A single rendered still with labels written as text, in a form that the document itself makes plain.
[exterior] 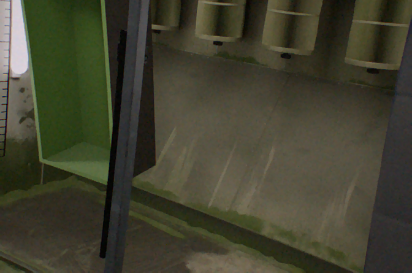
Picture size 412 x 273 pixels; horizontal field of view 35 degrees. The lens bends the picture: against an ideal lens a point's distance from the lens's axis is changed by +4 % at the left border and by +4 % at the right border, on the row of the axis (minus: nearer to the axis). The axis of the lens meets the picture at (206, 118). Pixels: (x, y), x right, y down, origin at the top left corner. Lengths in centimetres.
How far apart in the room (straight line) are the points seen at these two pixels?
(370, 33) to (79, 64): 172
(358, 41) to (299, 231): 116
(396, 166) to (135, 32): 94
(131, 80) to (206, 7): 213
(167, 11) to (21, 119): 125
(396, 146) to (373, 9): 170
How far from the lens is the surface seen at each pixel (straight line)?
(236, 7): 423
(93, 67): 386
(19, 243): 388
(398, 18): 368
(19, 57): 423
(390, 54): 369
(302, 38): 391
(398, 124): 206
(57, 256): 372
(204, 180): 422
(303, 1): 389
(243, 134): 424
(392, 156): 208
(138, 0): 213
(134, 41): 214
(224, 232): 407
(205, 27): 423
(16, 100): 438
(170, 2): 457
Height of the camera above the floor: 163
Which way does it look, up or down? 12 degrees down
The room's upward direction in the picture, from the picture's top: 7 degrees clockwise
